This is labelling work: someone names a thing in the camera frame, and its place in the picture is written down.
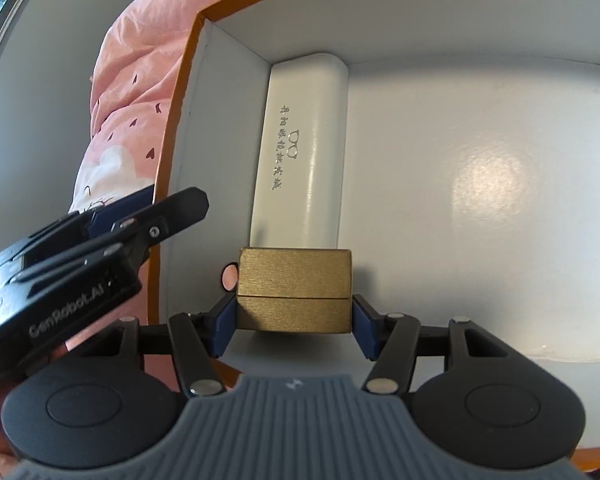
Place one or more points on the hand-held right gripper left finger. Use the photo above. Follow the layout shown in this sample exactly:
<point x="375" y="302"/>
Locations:
<point x="225" y="324"/>

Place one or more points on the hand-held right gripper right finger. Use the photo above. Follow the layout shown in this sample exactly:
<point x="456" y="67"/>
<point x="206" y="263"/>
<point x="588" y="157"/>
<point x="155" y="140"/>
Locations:
<point x="363" y="331"/>

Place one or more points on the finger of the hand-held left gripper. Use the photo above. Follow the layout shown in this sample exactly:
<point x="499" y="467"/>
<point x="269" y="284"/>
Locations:
<point x="180" y="207"/>
<point x="125" y="205"/>

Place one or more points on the gold rectangular box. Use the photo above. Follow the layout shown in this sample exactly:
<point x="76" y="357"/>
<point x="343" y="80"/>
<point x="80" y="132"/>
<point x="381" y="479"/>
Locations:
<point x="292" y="287"/>

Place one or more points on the orange cardboard box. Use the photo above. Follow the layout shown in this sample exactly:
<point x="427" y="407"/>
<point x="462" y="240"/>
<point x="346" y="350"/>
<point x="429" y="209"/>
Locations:
<point x="480" y="185"/>

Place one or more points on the pink printed blanket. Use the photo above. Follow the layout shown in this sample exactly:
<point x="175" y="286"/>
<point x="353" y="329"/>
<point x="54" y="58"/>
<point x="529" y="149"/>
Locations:
<point x="130" y="85"/>

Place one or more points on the white glasses case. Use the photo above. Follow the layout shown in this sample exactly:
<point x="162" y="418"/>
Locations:
<point x="300" y="150"/>

